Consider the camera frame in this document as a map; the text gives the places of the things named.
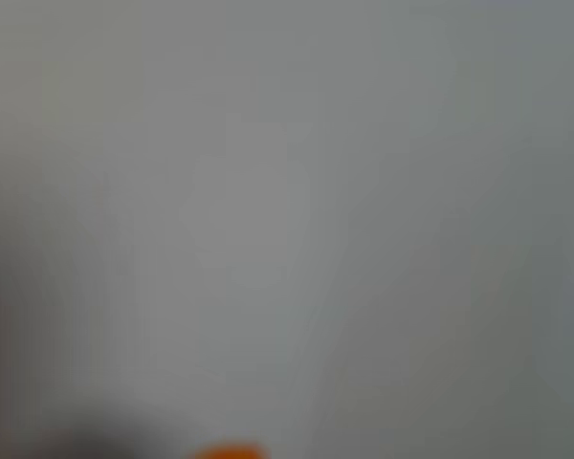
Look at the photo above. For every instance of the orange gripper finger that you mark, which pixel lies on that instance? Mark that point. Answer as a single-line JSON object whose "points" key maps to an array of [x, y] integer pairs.
{"points": [[227, 452]]}

